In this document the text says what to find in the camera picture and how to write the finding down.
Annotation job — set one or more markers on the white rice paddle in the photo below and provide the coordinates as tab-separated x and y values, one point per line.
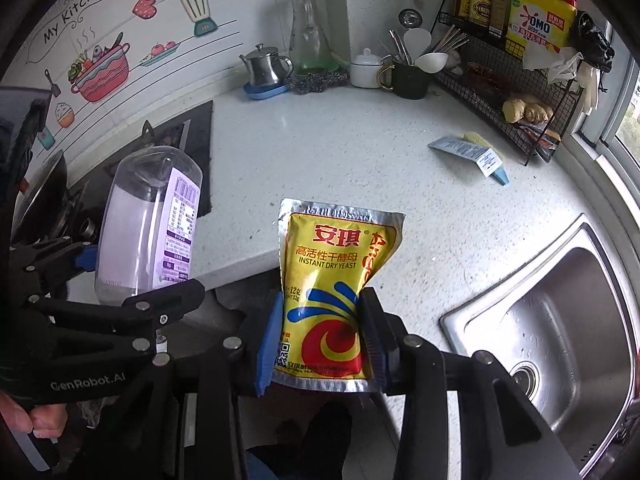
417	42

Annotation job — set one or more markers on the stainless steel sink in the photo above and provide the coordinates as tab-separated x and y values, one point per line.
565	310

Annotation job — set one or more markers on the steel wool scrubber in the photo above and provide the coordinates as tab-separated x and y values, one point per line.
317	82

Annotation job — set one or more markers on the person's blue trousers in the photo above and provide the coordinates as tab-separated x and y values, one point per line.
265	467

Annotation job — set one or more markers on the ginger root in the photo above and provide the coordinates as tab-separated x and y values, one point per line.
525	109

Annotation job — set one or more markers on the white plastic spoon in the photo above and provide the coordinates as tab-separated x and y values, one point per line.
432	62

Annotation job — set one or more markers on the black plastic bag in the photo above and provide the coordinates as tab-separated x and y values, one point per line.
592	40

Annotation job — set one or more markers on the dark mug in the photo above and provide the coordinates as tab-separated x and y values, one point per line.
407	82

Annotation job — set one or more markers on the black wok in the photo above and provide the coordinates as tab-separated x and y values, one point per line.
42	195

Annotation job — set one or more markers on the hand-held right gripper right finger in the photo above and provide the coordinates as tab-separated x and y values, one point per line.
375	330

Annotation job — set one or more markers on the window frame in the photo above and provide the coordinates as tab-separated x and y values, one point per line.
600	150

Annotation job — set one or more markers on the white lidded jar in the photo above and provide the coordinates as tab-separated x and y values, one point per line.
366	70

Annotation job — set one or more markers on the small seasoning packets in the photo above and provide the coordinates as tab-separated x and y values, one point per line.
540	135

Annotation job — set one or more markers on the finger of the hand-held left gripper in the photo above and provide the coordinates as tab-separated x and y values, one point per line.
165	300
85	257

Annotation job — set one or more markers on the black gas stove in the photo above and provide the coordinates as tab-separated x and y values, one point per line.
197	160

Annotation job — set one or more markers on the person's left hand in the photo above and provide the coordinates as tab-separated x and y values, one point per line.
45	417

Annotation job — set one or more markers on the clear plastic bottle pink label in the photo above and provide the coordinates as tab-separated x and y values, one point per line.
145	220

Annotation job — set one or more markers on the bundle of chopsticks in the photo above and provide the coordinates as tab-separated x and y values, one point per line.
450	40

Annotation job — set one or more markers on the metal utensils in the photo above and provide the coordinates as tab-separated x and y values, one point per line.
399	47

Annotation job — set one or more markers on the kitchen wall sticker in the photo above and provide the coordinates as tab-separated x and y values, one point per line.
100	80

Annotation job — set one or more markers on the white plastic bag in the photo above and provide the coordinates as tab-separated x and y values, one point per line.
550	65

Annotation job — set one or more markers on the glass carafe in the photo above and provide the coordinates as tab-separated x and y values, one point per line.
307	35

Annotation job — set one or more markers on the green plastic dish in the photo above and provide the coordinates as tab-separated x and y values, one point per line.
337	65

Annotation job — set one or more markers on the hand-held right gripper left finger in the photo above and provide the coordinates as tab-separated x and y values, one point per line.
270	340

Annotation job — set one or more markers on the steel teapot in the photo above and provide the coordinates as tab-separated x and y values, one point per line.
265	67

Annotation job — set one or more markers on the yellow yeast packet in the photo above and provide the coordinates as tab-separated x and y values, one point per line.
330	260

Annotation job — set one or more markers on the dried red chilies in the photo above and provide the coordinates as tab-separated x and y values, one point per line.
485	77

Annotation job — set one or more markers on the blue saucer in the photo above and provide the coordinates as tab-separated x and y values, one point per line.
265	92

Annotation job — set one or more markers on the cream rubber gloves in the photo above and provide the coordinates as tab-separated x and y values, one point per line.
590	87

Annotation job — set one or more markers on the yellow detergent jug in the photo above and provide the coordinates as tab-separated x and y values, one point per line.
537	20

